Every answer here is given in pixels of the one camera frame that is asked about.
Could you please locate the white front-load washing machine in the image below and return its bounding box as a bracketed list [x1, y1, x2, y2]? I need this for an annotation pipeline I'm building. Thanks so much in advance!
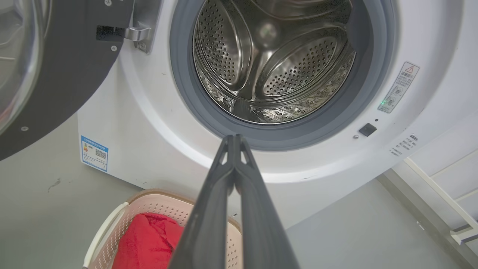
[77, 0, 478, 229]

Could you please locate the grey warning sticker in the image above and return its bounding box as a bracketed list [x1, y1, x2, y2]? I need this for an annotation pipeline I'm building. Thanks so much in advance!
[378, 62, 420, 114]

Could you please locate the silver metal door hinge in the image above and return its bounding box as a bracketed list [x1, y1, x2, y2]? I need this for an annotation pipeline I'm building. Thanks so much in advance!
[124, 0, 163, 54]

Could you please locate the cream perforated laundry basket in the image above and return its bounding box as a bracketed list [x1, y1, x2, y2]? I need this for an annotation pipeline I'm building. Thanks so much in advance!
[83, 189, 243, 269]

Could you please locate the red cloth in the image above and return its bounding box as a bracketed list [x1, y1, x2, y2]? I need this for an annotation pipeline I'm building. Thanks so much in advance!
[112, 213, 186, 269]

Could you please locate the grey rubber door gasket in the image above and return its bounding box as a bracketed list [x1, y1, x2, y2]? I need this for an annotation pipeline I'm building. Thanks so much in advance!
[169, 0, 397, 152]

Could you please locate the blue energy label sticker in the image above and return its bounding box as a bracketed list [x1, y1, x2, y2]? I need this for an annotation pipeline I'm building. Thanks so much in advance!
[81, 135, 109, 173]

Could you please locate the black round washer door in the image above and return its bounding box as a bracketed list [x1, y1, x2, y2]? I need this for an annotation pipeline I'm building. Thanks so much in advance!
[0, 0, 135, 161]

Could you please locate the stainless steel washing machine drum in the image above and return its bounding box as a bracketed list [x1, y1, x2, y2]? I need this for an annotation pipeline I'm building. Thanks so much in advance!
[193, 0, 356, 125]

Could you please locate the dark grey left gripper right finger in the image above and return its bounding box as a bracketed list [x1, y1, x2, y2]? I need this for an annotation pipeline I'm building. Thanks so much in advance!
[235, 134, 300, 269]

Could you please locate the small printed text label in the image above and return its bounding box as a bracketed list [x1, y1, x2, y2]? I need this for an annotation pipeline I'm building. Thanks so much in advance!
[388, 133, 419, 157]

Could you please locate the black door latch slot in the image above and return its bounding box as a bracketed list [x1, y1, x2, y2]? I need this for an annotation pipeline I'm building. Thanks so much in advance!
[358, 123, 378, 137]

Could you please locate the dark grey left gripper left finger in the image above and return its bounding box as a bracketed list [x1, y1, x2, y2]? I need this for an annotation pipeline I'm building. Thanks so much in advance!
[169, 135, 235, 269]

